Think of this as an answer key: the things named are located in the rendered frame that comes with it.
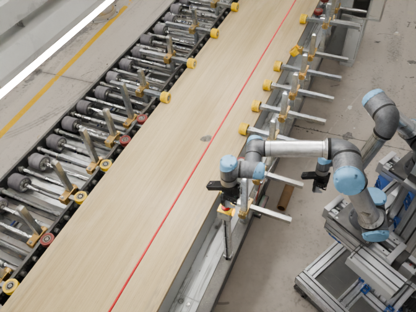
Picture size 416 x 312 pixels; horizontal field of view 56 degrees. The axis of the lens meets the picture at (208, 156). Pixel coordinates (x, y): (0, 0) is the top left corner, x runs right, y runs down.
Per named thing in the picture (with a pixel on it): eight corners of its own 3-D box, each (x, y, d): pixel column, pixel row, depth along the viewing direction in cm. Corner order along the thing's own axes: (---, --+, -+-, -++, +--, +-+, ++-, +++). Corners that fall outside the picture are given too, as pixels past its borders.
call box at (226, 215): (235, 212, 200) (234, 203, 194) (229, 223, 196) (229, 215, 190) (222, 208, 202) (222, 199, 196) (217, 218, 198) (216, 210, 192)
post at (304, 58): (301, 101, 324) (308, 52, 287) (299, 104, 322) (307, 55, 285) (296, 101, 325) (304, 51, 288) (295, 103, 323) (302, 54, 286)
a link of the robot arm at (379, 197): (379, 200, 200) (386, 184, 190) (382, 223, 191) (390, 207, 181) (355, 197, 202) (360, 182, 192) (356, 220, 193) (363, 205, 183)
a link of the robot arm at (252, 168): (266, 152, 168) (241, 150, 170) (264, 173, 161) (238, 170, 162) (265, 164, 174) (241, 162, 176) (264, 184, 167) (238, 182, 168)
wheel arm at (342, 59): (348, 60, 311) (348, 57, 308) (346, 62, 309) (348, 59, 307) (303, 51, 322) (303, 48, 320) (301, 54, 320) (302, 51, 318)
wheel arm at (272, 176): (303, 186, 247) (304, 182, 244) (302, 190, 245) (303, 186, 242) (239, 166, 261) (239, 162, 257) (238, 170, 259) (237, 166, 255)
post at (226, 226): (233, 253, 233) (231, 212, 199) (229, 260, 230) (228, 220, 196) (226, 251, 234) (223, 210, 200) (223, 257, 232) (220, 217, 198)
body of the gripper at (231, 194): (236, 207, 181) (236, 191, 172) (219, 200, 184) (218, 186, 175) (242, 194, 186) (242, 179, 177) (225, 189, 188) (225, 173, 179)
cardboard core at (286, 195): (296, 180, 342) (286, 207, 325) (295, 186, 348) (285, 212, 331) (287, 177, 344) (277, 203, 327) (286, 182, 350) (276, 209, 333)
